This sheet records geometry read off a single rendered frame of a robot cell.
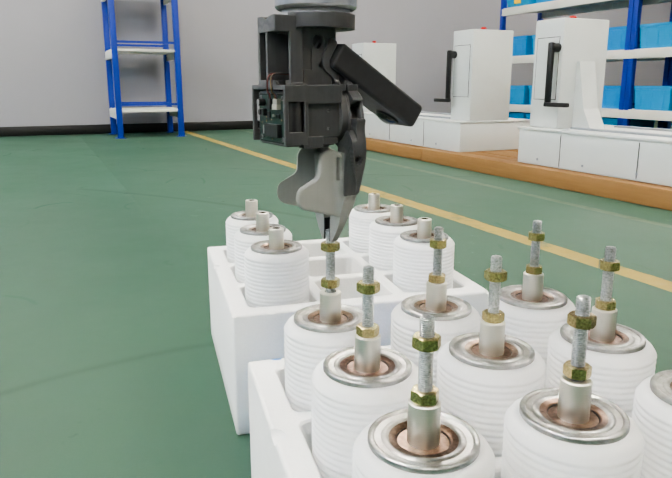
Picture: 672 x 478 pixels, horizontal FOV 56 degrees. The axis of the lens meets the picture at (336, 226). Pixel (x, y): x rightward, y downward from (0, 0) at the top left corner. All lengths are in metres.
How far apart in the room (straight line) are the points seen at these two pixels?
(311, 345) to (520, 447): 0.23
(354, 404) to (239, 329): 0.39
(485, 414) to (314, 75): 0.33
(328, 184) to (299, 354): 0.17
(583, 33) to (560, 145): 0.58
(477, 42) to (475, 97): 0.32
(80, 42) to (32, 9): 0.48
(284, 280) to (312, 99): 0.39
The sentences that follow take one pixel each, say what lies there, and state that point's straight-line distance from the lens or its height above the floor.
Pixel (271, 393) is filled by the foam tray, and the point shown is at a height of 0.18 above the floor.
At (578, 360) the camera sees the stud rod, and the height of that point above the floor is 0.30.
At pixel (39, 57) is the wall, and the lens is 6.76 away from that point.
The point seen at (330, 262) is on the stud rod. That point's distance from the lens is 0.63.
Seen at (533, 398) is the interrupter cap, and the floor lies 0.25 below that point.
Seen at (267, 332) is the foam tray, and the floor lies 0.15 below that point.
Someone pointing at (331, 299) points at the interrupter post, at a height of 0.28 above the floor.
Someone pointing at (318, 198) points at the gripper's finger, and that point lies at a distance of 0.59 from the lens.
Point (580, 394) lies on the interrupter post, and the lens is 0.49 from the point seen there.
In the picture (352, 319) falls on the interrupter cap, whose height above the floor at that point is 0.25.
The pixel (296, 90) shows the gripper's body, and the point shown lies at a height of 0.48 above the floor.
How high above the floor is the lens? 0.49
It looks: 13 degrees down
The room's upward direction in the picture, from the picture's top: straight up
